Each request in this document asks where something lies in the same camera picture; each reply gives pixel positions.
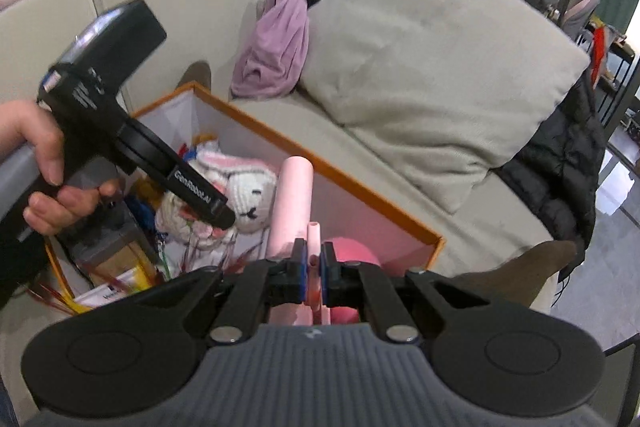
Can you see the red cloth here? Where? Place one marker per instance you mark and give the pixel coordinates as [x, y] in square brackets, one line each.
[599, 52]

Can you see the orange-rimmed white box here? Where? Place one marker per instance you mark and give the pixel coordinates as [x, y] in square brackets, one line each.
[350, 207]

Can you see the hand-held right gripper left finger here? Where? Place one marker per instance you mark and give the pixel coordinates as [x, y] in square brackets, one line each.
[301, 277]

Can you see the beige sofa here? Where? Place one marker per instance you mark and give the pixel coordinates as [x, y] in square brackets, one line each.
[190, 7]

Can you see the black metal rack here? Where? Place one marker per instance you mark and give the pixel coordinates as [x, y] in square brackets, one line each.
[622, 72]

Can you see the thin pink tube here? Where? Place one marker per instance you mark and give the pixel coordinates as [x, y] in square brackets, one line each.
[314, 242]

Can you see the colourful knitted toy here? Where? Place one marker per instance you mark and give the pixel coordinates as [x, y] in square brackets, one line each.
[197, 147]

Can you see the white knitted bunny toy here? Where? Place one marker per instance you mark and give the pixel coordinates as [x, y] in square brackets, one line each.
[245, 187]

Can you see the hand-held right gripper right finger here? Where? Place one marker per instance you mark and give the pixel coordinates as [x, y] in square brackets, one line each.
[327, 277]

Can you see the pink cylinder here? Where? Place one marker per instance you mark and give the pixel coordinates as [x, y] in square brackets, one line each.
[292, 197]

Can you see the pale pink chair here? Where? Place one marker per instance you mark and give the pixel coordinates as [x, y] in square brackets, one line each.
[580, 14]

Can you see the person's left hand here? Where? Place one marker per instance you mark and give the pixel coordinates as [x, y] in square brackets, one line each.
[30, 132]

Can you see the pink ball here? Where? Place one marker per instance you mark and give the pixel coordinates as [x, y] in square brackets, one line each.
[352, 252]

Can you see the black down jacket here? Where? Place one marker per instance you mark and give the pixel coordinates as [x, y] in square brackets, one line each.
[560, 167]

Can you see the mauve cloth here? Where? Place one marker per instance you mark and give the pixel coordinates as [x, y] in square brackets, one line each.
[277, 42]

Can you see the yellow packet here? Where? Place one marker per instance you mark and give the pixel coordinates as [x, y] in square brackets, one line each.
[130, 269]

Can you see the dark grey block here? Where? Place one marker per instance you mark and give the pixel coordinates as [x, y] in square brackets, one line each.
[100, 239]

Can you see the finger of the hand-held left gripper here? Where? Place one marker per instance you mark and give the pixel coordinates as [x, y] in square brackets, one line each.
[222, 216]

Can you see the beige cushion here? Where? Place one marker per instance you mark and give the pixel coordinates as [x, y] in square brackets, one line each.
[440, 57]

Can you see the white card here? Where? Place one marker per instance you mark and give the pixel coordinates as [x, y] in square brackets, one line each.
[102, 294]

